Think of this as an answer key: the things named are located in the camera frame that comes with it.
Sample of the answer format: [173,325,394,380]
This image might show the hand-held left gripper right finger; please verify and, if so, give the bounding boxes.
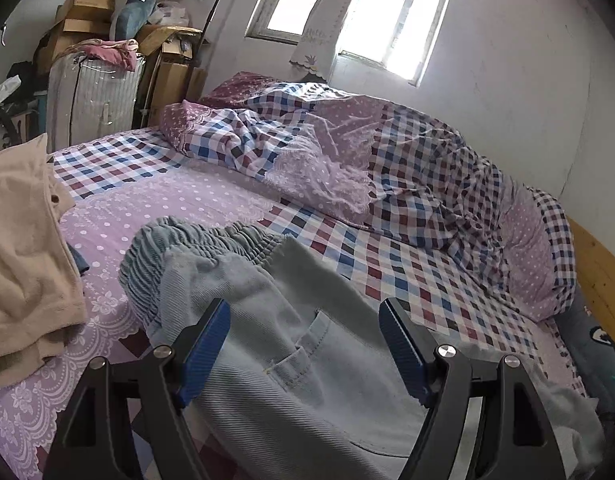
[379,298,568,480]

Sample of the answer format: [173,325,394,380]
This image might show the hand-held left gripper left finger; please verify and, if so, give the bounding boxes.
[42,298,232,480]

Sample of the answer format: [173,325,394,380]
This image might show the grey-blue sweatpants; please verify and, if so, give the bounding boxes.
[118,216,605,480]

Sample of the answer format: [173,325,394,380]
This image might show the checked and dotted duvet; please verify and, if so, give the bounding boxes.
[160,72,576,324]

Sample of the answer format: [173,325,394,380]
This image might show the blue cartoon pillow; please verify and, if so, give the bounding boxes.
[557,285,615,416]

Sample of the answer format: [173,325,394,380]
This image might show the beige garment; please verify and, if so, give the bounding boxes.
[0,132,89,377]

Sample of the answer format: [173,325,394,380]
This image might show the wooden headboard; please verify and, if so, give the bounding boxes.
[565,215,615,356]

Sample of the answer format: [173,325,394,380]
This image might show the maroon dotted pillow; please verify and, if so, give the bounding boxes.
[201,71,289,111]

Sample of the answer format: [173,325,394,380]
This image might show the covered white suitcase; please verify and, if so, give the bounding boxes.
[47,50,146,154]

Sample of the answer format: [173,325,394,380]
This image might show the pink cloth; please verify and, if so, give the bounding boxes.
[74,39,139,72]

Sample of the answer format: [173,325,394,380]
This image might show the white printed curtain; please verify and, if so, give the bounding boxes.
[290,0,369,84]

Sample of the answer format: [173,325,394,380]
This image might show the window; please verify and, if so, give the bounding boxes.
[244,0,461,86]

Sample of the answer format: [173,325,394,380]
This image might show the stacked cardboard box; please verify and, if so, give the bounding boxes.
[36,19,114,74]

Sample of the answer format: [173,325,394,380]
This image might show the blue plush toy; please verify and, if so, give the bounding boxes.
[110,0,179,42]

